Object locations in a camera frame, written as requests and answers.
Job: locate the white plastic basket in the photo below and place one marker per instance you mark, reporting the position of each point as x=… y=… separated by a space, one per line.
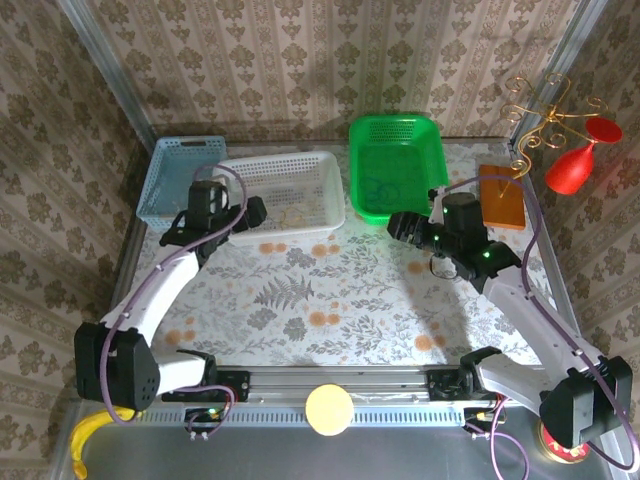
x=300 y=175

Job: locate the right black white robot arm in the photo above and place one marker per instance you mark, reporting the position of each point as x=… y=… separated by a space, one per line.
x=540 y=325

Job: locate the orange wooden board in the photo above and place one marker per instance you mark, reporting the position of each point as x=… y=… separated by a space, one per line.
x=500 y=210

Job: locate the light blue plastic basket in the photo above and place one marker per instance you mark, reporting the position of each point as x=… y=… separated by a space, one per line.
x=170 y=170

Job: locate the green plastic basket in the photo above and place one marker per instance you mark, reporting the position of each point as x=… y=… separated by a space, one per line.
x=395 y=150

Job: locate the red wine glass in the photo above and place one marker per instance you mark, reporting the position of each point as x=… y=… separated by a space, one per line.
x=570 y=172

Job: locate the floral patterned table mat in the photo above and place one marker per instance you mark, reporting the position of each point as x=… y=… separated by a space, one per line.
x=325 y=325

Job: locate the pale yellow round ball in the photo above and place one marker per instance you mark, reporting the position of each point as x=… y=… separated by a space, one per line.
x=330 y=410

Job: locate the small black controller board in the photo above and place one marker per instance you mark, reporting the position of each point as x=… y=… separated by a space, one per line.
x=475 y=416
x=200 y=415

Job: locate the yellow banana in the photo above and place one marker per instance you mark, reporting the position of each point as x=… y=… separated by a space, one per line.
x=80 y=440

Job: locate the red round tin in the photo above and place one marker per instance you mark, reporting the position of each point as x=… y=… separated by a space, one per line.
x=575 y=452

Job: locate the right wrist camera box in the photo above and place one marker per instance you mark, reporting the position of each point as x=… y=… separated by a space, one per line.
x=437 y=205

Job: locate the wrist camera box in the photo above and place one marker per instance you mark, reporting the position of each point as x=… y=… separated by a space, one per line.
x=437 y=205
x=220 y=192

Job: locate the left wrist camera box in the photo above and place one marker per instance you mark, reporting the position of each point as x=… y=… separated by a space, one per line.
x=220 y=192

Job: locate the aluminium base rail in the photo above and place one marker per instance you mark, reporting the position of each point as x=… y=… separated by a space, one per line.
x=325 y=375

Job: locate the aluminium frame post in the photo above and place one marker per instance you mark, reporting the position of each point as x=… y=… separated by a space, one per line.
x=575 y=35
x=112 y=75

